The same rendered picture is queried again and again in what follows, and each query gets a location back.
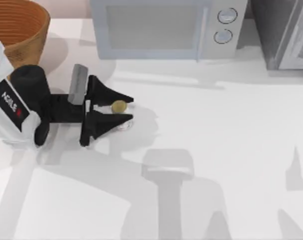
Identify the white bottle with gold cap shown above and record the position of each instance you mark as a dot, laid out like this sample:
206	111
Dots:
119	107

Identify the brown ribbed basket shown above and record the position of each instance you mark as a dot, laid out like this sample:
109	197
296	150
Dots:
24	50

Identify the microwave oven door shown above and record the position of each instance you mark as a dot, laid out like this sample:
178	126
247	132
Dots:
146	25

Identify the pale microwave oven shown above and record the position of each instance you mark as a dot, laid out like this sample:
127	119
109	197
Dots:
166	25

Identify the round microwave knob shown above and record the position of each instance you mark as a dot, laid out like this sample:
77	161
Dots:
223	36
227	15

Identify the grey cabinet with dark inside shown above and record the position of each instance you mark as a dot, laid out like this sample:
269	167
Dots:
269	30

